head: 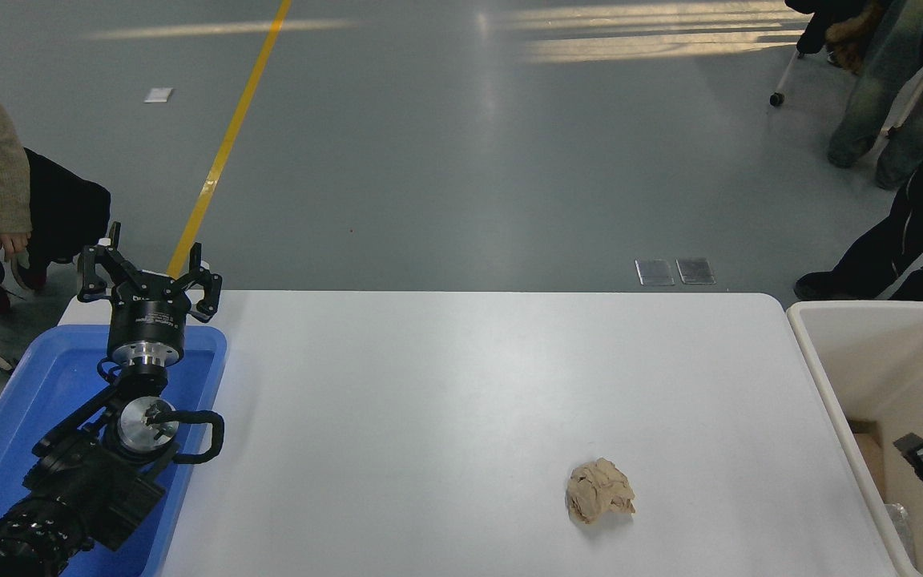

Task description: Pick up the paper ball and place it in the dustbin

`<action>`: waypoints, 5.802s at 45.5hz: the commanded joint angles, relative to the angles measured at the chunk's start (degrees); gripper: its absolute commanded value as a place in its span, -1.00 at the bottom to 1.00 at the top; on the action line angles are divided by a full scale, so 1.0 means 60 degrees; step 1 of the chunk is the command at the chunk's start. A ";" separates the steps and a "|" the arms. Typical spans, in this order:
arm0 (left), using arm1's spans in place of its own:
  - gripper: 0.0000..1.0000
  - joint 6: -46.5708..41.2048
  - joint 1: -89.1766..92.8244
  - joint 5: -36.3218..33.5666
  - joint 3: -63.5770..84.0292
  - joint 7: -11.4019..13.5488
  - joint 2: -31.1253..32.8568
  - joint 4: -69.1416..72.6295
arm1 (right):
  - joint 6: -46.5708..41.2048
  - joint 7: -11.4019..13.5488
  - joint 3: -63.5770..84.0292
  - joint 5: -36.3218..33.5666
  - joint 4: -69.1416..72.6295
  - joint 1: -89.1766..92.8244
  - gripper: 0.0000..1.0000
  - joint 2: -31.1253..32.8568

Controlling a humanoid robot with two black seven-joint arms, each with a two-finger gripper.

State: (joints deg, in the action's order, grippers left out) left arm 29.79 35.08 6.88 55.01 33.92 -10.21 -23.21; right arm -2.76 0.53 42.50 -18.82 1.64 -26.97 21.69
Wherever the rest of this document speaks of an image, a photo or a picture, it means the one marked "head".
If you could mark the white stand leg with wheel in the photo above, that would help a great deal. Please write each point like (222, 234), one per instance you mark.
(783, 78)

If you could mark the silver floor plate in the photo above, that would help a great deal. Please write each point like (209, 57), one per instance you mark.
(654, 272)
(695, 271)

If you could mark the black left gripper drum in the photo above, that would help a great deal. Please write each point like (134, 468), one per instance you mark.
(147, 316)

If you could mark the clear plastic scrap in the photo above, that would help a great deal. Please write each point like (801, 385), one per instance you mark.
(900, 530)

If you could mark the tan paper ball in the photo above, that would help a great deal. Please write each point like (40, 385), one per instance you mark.
(599, 490)

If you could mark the large pale bin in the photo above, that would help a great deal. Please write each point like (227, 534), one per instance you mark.
(870, 361)

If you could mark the standing person in jeans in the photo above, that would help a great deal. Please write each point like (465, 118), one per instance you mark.
(870, 88)

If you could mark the brown cardboard piece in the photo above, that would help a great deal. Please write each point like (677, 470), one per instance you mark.
(870, 457)

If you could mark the blue plastic tray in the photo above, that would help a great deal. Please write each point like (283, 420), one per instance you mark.
(21, 401)

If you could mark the standing person in black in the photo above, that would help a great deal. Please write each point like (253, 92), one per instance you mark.
(910, 224)

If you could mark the person's hand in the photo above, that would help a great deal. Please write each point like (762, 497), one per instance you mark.
(11, 243)

